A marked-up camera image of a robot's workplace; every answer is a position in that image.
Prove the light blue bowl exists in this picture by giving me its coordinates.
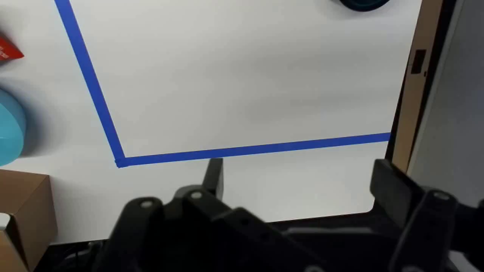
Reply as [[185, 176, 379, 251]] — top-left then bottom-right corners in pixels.
[[0, 88, 29, 168]]

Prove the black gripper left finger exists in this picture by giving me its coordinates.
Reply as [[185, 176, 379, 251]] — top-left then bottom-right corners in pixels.
[[93, 158, 270, 272]]

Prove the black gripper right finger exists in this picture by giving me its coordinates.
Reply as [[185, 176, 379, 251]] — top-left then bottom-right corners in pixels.
[[370, 159, 460, 272]]

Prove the brown cardboard box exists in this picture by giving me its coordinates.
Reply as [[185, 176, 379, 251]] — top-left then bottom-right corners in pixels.
[[0, 170, 59, 272]]

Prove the red snack package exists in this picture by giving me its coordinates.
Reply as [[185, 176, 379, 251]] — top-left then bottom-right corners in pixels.
[[0, 32, 26, 67]]

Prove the dark teal mug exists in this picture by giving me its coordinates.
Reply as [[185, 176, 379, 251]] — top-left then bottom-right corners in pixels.
[[336, 0, 394, 14]]

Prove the blue tape strip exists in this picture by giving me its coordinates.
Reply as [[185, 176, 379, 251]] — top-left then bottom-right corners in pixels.
[[53, 0, 128, 168], [117, 132, 392, 170]]

